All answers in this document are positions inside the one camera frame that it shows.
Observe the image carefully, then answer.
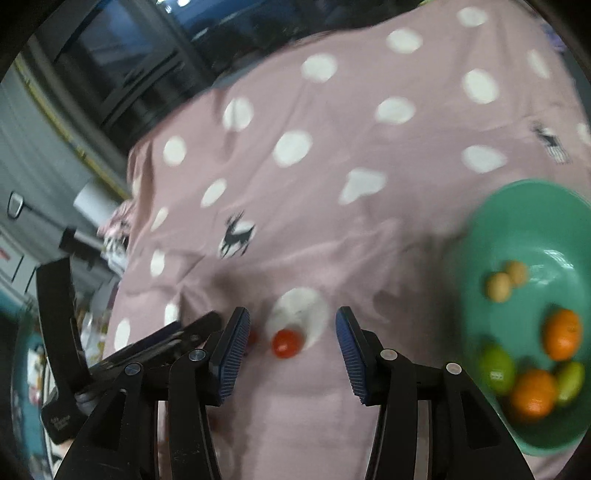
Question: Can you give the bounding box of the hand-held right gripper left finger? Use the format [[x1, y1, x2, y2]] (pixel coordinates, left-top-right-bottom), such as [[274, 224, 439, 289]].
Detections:
[[53, 307, 251, 480]]

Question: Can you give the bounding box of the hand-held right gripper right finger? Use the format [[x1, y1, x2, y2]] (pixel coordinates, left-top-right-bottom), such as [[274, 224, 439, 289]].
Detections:
[[335, 306, 536, 480]]

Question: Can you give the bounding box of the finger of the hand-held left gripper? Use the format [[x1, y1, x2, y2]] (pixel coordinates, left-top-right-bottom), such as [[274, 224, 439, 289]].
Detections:
[[131, 311, 223, 350], [89, 333, 207, 376]]

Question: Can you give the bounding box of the red cherry tomato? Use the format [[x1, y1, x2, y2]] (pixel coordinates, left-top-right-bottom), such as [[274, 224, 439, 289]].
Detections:
[[271, 329, 305, 359]]

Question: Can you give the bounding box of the bright green round fruit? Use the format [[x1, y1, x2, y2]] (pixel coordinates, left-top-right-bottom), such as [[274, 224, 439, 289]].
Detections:
[[478, 346, 515, 395]]

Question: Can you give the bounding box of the brown longan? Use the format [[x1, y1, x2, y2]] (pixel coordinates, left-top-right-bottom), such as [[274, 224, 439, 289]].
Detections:
[[505, 261, 529, 287], [486, 273, 513, 303]]

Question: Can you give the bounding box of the orange mandarin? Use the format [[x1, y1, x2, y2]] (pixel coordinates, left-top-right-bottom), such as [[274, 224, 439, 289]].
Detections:
[[542, 308, 583, 361], [509, 369, 559, 420]]

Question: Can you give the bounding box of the green plastic bowl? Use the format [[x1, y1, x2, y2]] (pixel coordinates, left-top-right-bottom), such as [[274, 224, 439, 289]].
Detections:
[[445, 179, 591, 457]]

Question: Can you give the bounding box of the yellow-green round fruit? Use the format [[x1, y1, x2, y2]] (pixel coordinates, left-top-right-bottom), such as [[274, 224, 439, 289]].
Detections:
[[555, 361, 587, 404]]

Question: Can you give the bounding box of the white paper roll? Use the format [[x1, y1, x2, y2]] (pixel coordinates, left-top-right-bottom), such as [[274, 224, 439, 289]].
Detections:
[[74, 180, 127, 227]]

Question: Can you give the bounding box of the pink polka dot blanket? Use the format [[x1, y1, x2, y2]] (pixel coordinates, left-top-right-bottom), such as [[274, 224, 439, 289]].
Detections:
[[99, 0, 591, 480]]

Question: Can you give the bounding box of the dark framed window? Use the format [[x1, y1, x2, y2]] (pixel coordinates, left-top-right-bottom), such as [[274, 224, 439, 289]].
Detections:
[[28, 0, 333, 153]]

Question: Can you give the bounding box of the black handled tool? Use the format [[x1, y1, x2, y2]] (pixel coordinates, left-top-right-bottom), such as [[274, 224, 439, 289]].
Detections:
[[7, 191, 109, 271]]

